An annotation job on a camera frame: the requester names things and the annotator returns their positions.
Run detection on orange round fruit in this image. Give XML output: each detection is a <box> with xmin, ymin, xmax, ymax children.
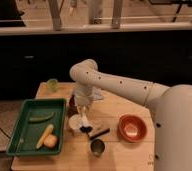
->
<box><xmin>43</xmin><ymin>135</ymin><xmax>58</xmax><ymax>148</ymax></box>

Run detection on red orange bowl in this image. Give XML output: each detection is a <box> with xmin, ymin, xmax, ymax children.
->
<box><xmin>117</xmin><ymin>114</ymin><xmax>147</xmax><ymax>143</ymax></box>

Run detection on green plastic tray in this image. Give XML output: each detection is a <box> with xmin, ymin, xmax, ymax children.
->
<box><xmin>6</xmin><ymin>98</ymin><xmax>66</xmax><ymax>156</ymax></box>

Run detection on light blue cloth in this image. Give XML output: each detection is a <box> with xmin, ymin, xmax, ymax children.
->
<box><xmin>92</xmin><ymin>88</ymin><xmax>104</xmax><ymax>101</ymax></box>

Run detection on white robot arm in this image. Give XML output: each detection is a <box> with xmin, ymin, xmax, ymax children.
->
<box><xmin>70</xmin><ymin>59</ymin><xmax>192</xmax><ymax>171</ymax></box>

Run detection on green cucumber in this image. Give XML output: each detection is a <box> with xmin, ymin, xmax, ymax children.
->
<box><xmin>29</xmin><ymin>112</ymin><xmax>55</xmax><ymax>123</ymax></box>

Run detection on black brush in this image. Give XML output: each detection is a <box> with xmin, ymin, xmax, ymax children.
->
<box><xmin>80</xmin><ymin>126</ymin><xmax>110</xmax><ymax>140</ymax></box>

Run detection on small green cup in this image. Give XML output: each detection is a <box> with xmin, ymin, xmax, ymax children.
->
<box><xmin>47</xmin><ymin>79</ymin><xmax>58</xmax><ymax>92</ymax></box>

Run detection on white paper cup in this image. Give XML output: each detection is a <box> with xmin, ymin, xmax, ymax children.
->
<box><xmin>68</xmin><ymin>114</ymin><xmax>82</xmax><ymax>133</ymax></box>

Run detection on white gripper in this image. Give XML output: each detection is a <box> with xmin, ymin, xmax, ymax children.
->
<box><xmin>74</xmin><ymin>84</ymin><xmax>93</xmax><ymax>129</ymax></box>

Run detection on dark metal cup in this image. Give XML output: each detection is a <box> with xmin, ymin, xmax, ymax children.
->
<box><xmin>90</xmin><ymin>139</ymin><xmax>105</xmax><ymax>157</ymax></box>

